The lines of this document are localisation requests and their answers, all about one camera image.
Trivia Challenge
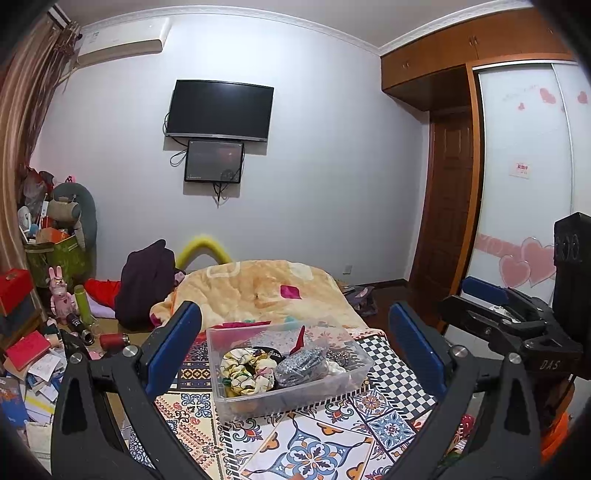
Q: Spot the grey green plush toy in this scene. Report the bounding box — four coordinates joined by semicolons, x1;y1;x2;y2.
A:
48;182;97;251

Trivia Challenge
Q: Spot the red cushion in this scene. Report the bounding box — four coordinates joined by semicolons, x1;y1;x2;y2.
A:
84;279;121;310

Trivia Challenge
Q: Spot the red box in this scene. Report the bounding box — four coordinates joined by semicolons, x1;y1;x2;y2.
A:
0;268;33;316

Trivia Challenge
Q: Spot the brown upper wooden cabinet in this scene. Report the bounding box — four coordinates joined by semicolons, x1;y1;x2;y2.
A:
381;8;574;111

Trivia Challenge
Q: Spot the white wardrobe sliding door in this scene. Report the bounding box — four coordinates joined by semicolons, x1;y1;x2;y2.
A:
468;61;590;302

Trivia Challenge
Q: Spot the red book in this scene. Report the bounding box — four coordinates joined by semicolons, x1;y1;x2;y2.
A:
6;331;50;370

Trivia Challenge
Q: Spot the green storage box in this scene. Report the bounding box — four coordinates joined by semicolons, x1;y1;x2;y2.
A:
24;236;92;288

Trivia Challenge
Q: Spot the brown wooden door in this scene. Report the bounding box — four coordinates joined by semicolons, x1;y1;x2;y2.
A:
410;110;473;300

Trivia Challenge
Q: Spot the clear plastic storage bin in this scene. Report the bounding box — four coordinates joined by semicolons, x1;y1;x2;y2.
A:
206;317;374;422

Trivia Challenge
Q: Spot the white air conditioner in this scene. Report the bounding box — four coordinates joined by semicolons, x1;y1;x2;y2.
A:
76;17;171;67

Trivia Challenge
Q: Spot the striped brown curtain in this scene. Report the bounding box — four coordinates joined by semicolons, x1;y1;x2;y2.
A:
1;18;80;271

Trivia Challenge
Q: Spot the colourful patchwork bed sheet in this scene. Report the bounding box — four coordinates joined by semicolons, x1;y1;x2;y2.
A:
155;328;437;479

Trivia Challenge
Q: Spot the red velvet pouch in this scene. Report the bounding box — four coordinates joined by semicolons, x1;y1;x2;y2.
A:
290;326;305;354

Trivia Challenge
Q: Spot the yellow floral blanket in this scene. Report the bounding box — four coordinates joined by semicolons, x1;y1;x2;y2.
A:
149;260;367;330

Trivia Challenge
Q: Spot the small black wall monitor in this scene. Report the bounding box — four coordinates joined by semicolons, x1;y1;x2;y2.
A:
184;139;245;184

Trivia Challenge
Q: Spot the pink rabbit figure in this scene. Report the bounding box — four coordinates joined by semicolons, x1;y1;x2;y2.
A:
48;266;78;324

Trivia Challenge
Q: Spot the black camera lens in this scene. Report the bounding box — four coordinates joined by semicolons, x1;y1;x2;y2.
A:
66;313;94;346

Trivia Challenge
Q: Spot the dark purple jacket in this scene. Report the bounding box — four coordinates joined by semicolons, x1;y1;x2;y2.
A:
114;239;175;331

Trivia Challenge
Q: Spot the green bottle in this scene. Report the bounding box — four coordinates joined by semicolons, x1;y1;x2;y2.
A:
74;285;95;327

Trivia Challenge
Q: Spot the floral yellow scrunchie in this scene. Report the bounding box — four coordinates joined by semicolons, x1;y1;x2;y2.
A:
219;347;283;397

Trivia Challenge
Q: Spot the yellow fuzzy curved pillow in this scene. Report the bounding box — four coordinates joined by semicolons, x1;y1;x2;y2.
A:
175;235;232;270

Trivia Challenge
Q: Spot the red cylinder bottle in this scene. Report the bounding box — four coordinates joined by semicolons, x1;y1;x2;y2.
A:
99;333;130;352

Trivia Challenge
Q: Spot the large black wall television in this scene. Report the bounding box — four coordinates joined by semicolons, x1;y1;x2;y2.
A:
165;80;274;142

